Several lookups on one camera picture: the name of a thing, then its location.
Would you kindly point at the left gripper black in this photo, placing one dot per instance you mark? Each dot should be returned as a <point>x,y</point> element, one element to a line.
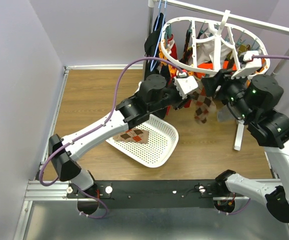
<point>181,102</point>

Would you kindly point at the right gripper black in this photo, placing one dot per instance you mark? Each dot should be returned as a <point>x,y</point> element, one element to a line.
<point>222,77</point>

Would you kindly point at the beige argyle sock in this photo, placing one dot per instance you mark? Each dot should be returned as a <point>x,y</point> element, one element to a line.
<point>204,106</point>
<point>134,135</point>

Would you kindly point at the white round clip hanger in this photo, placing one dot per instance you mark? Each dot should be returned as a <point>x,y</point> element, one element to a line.
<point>201,32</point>

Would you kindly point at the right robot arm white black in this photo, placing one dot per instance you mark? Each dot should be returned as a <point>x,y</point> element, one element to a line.
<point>255,105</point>

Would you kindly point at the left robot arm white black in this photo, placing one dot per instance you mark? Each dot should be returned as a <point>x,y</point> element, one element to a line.
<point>152,95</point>

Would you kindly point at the black sock on blue hanger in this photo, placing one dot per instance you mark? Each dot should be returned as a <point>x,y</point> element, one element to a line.
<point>149,47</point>

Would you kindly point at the grey striped hanging sock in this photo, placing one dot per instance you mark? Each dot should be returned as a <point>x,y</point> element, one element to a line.
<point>224,115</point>

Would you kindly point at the white orange hanging sock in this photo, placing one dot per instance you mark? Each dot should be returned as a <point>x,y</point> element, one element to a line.
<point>214,51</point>

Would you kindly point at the dark argyle hanging sock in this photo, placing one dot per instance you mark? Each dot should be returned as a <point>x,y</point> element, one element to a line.
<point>187,51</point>

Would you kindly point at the white perforated plastic basket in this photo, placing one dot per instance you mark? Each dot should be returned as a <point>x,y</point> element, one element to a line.
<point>162,140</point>

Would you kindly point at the red hanging sock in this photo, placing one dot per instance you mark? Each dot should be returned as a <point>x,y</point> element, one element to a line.
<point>172,47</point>

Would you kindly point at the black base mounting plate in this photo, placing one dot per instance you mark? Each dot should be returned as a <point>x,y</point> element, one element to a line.
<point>149,194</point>

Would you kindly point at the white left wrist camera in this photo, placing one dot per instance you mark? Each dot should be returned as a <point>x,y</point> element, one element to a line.
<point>185,85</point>

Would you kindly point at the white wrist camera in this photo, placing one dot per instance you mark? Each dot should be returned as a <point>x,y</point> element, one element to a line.
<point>251,65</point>
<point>185,85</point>

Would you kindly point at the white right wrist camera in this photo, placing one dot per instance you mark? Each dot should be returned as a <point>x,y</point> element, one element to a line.
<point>251,65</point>

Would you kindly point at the blue wire hanger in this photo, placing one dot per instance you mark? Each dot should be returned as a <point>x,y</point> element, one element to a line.
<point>160,21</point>

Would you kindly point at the white drying rack frame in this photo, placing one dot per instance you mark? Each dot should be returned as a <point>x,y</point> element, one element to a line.
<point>259,25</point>

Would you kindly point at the aluminium rail frame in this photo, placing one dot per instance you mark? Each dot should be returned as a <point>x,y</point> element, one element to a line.
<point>41,203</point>

